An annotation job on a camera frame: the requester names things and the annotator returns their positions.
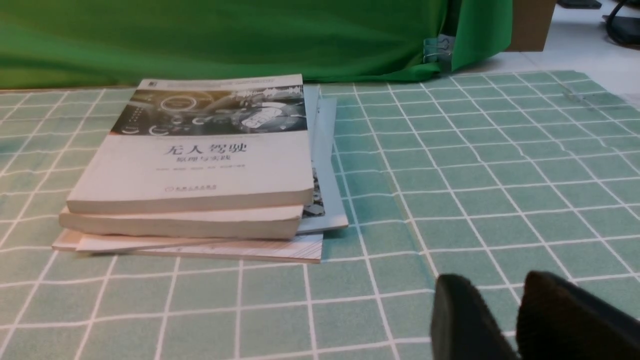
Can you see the white top book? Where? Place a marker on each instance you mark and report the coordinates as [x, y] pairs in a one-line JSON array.
[[202, 145]]

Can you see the brown cardboard box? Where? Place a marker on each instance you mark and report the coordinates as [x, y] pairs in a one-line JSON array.
[[531, 21]]

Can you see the bottom white striped book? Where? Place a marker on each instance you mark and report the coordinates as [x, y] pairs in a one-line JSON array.
[[301, 249]]

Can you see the green backdrop cloth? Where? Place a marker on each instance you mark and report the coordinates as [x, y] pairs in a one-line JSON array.
[[107, 43]]

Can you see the thin grey booklet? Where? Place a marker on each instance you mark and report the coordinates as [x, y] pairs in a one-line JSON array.
[[326, 212]]

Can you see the black cable background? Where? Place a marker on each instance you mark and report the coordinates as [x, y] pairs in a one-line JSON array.
[[623, 31]]

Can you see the metal binder clip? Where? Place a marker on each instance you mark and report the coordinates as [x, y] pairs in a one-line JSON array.
[[439, 49]]

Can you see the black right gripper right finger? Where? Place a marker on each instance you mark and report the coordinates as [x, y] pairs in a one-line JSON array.
[[558, 320]]

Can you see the green checkered tablecloth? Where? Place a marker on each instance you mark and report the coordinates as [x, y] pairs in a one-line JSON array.
[[487, 176]]

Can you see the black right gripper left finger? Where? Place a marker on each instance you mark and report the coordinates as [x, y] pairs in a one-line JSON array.
[[462, 326]]

